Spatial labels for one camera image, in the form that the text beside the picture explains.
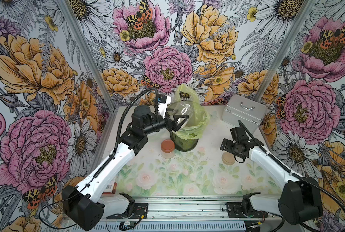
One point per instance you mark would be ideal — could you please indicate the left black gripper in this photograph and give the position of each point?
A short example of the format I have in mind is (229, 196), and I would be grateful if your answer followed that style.
(175, 126)

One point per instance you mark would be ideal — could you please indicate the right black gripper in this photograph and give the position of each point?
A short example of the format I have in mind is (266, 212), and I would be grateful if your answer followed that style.
(227, 148)

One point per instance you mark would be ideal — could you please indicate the beige jar lid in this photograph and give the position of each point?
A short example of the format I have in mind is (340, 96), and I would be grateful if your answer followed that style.
(228, 158)

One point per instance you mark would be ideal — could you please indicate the clear plastic rice jar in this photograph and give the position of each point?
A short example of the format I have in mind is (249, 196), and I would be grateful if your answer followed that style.
(183, 108)

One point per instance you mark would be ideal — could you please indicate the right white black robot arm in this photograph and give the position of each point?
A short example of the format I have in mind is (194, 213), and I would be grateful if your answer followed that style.
(299, 200)

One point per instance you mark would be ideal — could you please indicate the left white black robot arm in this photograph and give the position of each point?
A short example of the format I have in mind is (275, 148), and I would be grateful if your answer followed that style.
(84, 203)

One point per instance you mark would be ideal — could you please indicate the yellow-green plastic bin bag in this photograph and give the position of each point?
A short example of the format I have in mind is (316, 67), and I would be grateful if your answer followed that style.
(196, 127)

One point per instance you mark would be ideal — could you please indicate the black mesh trash bin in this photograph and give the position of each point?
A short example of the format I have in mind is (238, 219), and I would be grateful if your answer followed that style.
(183, 145)

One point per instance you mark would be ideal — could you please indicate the jar with red-brown lid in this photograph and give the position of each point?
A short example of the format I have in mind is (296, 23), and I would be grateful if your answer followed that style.
(167, 149)

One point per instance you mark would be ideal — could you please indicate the floral table mat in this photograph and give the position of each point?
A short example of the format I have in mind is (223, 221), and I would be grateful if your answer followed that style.
(200, 172)

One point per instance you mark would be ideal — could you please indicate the silver aluminium case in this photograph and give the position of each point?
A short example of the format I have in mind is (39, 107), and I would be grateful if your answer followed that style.
(249, 112)

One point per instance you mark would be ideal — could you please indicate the red white cardboard box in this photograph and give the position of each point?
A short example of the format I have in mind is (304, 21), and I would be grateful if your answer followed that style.
(110, 189)

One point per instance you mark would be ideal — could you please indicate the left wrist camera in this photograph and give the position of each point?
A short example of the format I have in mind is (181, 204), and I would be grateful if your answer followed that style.
(163, 102)

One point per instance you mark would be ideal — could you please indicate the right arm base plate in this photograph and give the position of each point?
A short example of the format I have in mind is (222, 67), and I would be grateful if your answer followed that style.
(237, 210)

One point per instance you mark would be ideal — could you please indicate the aluminium front rail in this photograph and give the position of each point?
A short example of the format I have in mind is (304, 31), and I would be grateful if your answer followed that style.
(195, 214)

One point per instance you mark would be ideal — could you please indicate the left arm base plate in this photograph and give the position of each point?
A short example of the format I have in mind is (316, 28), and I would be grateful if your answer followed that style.
(136, 212)

